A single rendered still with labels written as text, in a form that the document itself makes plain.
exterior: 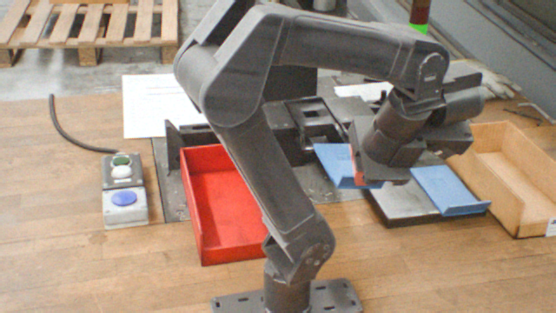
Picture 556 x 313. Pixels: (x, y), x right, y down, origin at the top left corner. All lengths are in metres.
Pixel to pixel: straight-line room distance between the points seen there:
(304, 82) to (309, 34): 0.75
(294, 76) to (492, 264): 0.60
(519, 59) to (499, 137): 0.50
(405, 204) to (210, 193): 0.33
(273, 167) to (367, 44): 0.17
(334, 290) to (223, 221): 0.23
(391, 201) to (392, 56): 0.41
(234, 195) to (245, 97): 0.49
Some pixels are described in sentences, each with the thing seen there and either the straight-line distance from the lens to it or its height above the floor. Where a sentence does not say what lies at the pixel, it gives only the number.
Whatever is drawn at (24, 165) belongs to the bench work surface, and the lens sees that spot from 1.31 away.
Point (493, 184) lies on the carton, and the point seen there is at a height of 0.95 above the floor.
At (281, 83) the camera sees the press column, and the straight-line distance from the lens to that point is 1.45.
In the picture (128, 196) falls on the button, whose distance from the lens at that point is 1.11.
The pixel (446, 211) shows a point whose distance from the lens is 1.11.
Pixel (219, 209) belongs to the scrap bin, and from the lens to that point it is 1.12.
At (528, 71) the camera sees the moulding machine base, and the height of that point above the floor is 0.89.
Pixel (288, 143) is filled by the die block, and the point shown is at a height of 0.95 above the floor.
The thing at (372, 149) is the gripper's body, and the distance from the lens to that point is 0.90.
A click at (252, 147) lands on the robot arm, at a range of 0.74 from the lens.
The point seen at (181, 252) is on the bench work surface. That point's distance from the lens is 1.05.
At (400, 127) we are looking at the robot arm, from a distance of 0.85.
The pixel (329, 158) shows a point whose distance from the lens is 1.08.
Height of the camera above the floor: 1.56
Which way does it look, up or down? 31 degrees down
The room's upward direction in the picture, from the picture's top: 1 degrees clockwise
